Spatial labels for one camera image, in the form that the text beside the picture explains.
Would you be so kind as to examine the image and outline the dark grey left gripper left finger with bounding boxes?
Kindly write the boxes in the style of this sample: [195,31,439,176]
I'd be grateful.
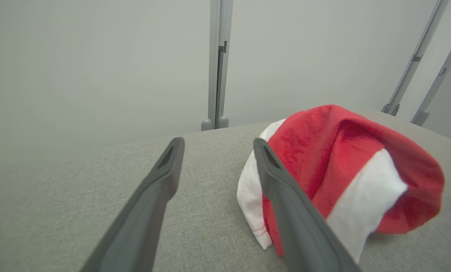
[80,137,185,272]

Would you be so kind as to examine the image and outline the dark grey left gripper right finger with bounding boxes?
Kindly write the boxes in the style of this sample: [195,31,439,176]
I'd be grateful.
[253,138,362,272]

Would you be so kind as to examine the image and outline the red and white shorts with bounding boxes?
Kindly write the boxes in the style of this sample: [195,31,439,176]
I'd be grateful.
[237,105,446,264]

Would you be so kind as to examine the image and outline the grey partition post with rounded feet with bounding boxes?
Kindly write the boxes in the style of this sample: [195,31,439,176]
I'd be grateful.
[201,0,234,131]

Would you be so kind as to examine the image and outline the grey slanted partition post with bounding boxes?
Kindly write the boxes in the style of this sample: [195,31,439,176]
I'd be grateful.
[411,21,451,127]
[381,0,449,116]

